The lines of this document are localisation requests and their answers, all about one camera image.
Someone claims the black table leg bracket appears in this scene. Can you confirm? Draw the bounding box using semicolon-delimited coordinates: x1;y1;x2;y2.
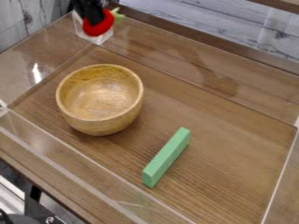
25;185;66;224

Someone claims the green rectangular block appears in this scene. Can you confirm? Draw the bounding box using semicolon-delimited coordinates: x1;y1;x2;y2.
142;127;191;188

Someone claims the wooden bowl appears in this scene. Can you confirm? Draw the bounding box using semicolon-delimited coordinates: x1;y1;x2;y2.
55;64;146;136

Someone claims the clear acrylic corner bracket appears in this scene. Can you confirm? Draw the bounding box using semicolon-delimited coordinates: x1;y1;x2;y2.
71;11;114;46

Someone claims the red plush strawberry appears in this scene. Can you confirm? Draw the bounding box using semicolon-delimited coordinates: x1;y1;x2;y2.
83;8;126;37

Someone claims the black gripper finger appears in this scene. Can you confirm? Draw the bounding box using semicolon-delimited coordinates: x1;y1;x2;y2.
73;0;106;25

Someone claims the black cable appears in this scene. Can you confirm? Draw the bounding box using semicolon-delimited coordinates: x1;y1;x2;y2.
0;208;14;224

